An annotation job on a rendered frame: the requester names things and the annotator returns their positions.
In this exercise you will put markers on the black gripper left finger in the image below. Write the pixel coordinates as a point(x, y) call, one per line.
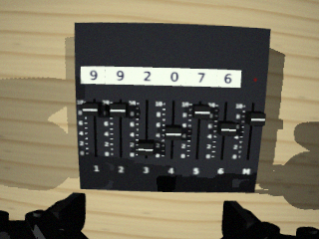
point(73, 207)

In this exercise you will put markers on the black lighting desk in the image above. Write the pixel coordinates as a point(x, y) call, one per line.
point(146, 91)

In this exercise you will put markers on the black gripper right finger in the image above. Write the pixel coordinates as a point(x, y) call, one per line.
point(235, 218)

